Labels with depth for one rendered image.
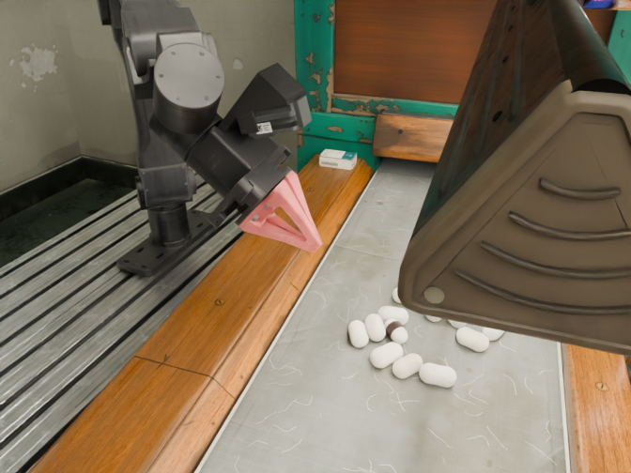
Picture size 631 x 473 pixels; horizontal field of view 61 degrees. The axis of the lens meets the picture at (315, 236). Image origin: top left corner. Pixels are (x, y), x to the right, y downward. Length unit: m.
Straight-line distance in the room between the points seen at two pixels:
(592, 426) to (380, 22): 0.68
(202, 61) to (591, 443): 0.45
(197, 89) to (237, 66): 1.75
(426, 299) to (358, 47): 0.83
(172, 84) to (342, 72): 0.56
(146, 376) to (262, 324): 0.14
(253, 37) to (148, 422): 1.78
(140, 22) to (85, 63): 2.17
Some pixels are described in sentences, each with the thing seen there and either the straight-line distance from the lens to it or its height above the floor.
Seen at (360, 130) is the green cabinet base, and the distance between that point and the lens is 0.99.
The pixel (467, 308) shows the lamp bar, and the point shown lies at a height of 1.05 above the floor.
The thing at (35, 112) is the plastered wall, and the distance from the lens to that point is 2.78.
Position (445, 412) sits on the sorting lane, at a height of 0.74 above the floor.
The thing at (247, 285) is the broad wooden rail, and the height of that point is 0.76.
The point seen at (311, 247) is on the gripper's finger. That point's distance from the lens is 0.54.
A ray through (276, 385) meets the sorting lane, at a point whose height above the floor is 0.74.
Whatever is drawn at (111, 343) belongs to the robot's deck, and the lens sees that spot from 0.75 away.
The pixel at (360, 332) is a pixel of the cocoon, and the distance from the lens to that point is 0.58.
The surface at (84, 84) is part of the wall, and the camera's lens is 2.78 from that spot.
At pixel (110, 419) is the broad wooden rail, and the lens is 0.52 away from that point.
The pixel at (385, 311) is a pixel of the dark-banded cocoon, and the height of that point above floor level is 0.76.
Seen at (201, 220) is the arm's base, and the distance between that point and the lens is 0.98.
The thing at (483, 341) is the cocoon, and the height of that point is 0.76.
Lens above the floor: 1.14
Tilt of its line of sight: 31 degrees down
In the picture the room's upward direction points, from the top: straight up
